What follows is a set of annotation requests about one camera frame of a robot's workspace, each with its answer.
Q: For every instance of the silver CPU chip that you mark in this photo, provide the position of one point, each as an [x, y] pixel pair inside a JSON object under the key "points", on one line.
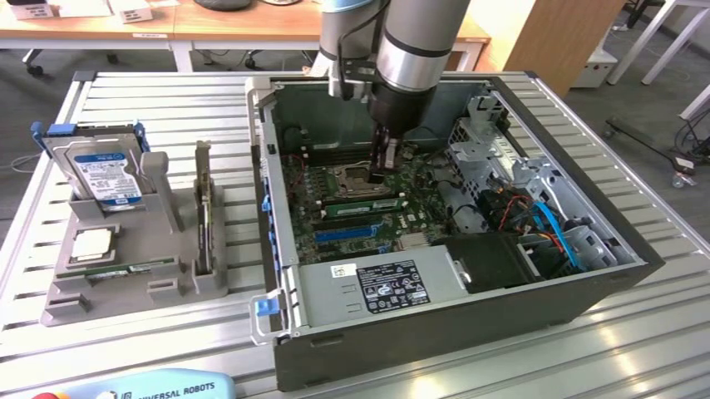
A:
{"points": [[93, 246]]}

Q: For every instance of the hard disk with blue bracket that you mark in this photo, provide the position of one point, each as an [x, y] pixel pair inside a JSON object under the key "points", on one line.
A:
{"points": [[103, 170]]}

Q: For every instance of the grey parts rack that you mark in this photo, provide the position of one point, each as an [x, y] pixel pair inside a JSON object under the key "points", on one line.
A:
{"points": [[144, 249]]}

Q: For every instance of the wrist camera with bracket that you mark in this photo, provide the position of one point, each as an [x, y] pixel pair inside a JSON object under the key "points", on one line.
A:
{"points": [[348, 79]]}

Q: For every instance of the black open PC case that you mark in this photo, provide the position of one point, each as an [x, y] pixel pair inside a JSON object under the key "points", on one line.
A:
{"points": [[443, 324]]}

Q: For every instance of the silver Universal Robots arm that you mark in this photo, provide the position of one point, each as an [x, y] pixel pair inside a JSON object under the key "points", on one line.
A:
{"points": [[412, 37]]}

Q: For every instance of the CPU socket with metal frame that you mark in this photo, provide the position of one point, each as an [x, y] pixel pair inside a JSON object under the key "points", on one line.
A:
{"points": [[350, 183]]}

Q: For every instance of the white cardboard box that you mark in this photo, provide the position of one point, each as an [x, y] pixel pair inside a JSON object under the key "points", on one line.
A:
{"points": [[128, 4], [28, 9], [143, 16]]}

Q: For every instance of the green motherboard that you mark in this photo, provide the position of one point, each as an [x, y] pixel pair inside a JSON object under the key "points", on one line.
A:
{"points": [[360, 232]]}

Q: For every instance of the silver metal disk bay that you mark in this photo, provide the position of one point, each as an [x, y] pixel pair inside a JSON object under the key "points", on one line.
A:
{"points": [[499, 149]]}

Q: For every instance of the black wheeled base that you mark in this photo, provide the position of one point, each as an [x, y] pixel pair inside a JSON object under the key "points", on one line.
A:
{"points": [[649, 145]]}

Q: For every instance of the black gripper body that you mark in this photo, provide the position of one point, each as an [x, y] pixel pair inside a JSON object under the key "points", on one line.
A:
{"points": [[400, 109]]}

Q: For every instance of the blue case latch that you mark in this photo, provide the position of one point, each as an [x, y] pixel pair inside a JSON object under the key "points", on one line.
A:
{"points": [[264, 306]]}

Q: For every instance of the green RAM stick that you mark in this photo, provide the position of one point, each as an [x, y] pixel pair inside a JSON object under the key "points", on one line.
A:
{"points": [[111, 270], [363, 208]]}

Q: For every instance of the graphics card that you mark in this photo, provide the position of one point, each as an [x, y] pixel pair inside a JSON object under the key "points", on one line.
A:
{"points": [[206, 195]]}

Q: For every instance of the grey power supply with label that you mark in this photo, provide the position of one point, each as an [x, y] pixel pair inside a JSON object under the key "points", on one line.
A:
{"points": [[376, 291]]}

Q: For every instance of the blue expansion slot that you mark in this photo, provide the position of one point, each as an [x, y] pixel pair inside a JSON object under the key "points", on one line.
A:
{"points": [[350, 233]]}

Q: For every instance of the light blue teach pendant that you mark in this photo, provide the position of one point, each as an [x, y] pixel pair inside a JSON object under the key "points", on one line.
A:
{"points": [[149, 386]]}

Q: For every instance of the wooden desk with white frame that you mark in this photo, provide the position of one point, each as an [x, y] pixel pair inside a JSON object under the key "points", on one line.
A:
{"points": [[232, 25]]}

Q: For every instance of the wooden cabinet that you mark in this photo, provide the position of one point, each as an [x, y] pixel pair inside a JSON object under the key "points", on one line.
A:
{"points": [[554, 37]]}

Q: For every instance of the white table frame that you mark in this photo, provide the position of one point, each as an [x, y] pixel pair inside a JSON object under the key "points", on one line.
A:
{"points": [[665, 33]]}

